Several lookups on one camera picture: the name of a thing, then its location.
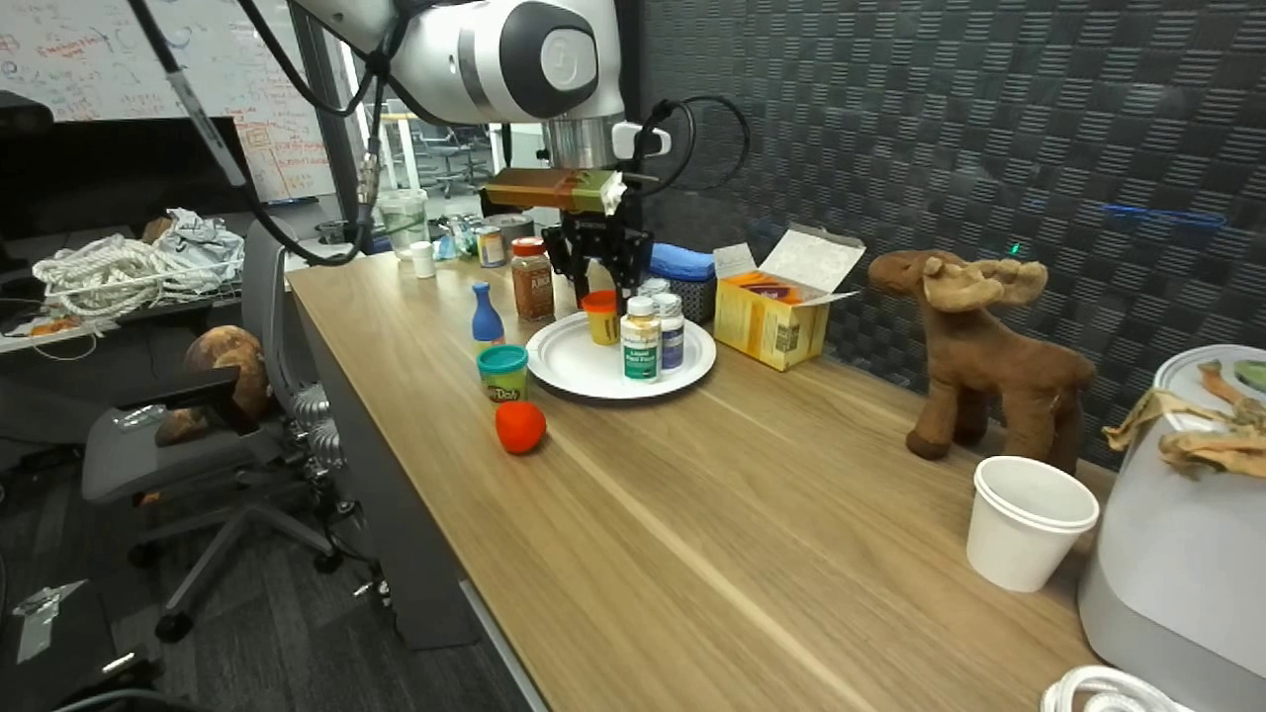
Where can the grey office chair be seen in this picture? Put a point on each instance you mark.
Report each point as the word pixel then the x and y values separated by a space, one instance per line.
pixel 201 449

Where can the blue bowling pin bottle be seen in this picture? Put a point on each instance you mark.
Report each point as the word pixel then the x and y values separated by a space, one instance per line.
pixel 484 317

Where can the blue sponge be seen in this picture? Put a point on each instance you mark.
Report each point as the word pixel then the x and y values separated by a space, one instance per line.
pixel 681 257

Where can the pill bottle blue label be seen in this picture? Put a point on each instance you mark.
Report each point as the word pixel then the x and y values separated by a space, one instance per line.
pixel 675 339

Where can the white round tub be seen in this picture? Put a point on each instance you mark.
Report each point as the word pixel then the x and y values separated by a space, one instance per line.
pixel 421 257

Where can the orange ball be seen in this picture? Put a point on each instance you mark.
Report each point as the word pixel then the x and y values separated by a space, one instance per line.
pixel 521 430

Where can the white paper plate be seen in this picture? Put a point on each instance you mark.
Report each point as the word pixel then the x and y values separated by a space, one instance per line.
pixel 580 370

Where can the green white small object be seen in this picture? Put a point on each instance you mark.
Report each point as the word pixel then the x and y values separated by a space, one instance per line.
pixel 455 238

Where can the dark grey foam block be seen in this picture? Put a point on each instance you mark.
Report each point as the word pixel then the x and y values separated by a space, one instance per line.
pixel 699 301

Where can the white paper cup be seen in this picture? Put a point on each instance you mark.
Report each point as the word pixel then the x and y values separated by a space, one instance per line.
pixel 1022 526

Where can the white paper scrap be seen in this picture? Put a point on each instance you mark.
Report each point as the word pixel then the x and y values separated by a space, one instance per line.
pixel 45 617

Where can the black side desk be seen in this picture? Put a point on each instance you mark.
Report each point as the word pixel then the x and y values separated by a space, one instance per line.
pixel 106 178

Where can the brown plush toy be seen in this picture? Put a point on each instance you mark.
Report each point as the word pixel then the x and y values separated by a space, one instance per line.
pixel 237 360

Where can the white background table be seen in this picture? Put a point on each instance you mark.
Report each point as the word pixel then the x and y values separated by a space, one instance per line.
pixel 435 140

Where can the translucent plastic container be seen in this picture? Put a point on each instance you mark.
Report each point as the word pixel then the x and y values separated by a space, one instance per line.
pixel 402 213

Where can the orange lid spice jar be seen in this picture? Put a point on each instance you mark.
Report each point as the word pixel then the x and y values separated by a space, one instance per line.
pixel 528 282

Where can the teal lid dough tub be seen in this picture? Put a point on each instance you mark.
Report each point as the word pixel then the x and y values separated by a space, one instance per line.
pixel 505 375

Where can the whiteboard with writing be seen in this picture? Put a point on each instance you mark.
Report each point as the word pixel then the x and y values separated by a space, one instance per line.
pixel 82 52

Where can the white plastic appliance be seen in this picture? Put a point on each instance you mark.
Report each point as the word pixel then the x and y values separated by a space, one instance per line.
pixel 1174 569

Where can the orange lid dough tub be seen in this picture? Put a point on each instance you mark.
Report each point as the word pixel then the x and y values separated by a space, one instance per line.
pixel 603 323

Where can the brown moose plush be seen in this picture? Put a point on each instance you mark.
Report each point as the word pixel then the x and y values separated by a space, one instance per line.
pixel 981 360

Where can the yellow tea bag box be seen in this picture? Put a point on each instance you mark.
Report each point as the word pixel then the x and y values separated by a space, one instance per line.
pixel 777 317

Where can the pill bottle green label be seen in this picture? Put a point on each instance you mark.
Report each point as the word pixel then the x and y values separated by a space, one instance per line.
pixel 638 344

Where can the black vertical pole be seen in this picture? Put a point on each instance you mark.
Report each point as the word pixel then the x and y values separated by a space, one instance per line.
pixel 327 122

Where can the brown crumpled paper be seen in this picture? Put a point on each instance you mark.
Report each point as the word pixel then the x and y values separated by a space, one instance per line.
pixel 1211 439

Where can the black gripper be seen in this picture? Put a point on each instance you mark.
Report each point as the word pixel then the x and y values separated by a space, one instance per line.
pixel 599 238

